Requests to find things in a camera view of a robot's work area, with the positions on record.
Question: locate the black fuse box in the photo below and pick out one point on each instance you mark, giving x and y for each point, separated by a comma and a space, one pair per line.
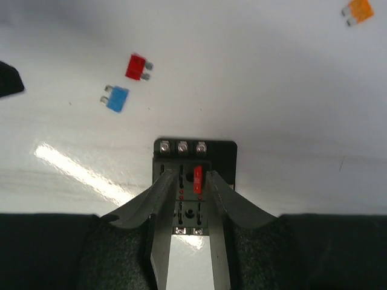
192, 159

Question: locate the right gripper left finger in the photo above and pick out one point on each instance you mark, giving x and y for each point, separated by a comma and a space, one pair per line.
125, 249

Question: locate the red blade fuse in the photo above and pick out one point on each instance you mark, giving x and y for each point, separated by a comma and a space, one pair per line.
138, 68
198, 180

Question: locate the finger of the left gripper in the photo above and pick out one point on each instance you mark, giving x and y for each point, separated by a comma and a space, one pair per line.
10, 80

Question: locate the blue blade fuse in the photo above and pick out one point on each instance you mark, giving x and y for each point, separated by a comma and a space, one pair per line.
116, 99

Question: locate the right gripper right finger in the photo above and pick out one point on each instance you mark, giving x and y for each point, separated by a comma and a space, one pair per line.
252, 249

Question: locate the orange blade fuse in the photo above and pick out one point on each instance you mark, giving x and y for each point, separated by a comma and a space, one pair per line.
357, 11

